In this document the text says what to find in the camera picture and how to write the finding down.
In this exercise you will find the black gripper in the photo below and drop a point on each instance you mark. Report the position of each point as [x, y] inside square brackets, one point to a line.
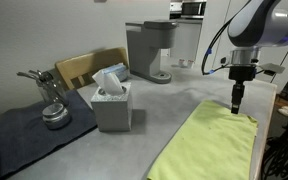
[240, 73]

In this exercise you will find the yellow microfiber towel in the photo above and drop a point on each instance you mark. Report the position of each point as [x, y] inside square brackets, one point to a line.
[212, 144]

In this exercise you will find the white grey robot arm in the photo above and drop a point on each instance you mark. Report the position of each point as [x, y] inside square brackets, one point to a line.
[258, 24]

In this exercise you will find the near red-lid coffee pod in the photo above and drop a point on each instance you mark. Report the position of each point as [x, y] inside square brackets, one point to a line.
[190, 63]

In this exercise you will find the red-lid coffee pod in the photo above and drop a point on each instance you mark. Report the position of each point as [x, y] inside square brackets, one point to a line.
[190, 63]
[181, 63]

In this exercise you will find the far red-lid coffee pod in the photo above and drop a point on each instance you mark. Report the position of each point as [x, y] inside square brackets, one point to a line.
[181, 63]

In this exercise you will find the stainless microwave oven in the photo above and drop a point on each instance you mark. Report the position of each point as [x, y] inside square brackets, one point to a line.
[193, 9]

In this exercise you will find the grey pod coffee maker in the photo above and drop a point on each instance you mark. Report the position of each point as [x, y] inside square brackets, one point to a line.
[145, 40]

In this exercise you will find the blue face mask box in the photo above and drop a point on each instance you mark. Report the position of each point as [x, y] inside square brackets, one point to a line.
[120, 70]

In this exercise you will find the grey tissue box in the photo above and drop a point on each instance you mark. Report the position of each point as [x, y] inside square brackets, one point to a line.
[112, 103]

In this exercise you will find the light wooden chair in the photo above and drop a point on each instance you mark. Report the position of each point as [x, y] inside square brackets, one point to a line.
[77, 71]

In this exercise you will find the dark blue cloth mat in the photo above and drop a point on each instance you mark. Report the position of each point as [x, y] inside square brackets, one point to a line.
[25, 139]

